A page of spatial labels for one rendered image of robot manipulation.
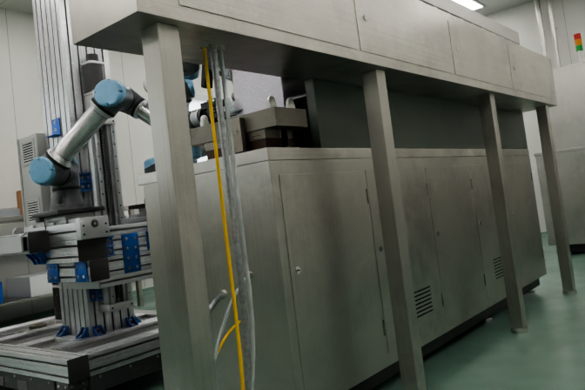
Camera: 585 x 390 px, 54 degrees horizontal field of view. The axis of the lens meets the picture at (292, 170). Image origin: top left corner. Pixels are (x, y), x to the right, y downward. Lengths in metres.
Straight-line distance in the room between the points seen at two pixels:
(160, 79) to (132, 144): 4.99
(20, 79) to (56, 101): 2.77
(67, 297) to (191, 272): 1.84
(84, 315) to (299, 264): 1.42
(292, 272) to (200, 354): 0.57
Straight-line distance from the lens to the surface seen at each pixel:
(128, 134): 6.23
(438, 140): 2.72
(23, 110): 5.72
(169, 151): 1.23
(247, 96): 2.13
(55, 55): 3.07
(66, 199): 2.62
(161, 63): 1.26
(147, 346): 2.68
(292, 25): 1.58
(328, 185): 1.92
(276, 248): 1.71
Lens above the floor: 0.71
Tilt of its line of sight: 4 degrees up
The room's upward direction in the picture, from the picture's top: 7 degrees counter-clockwise
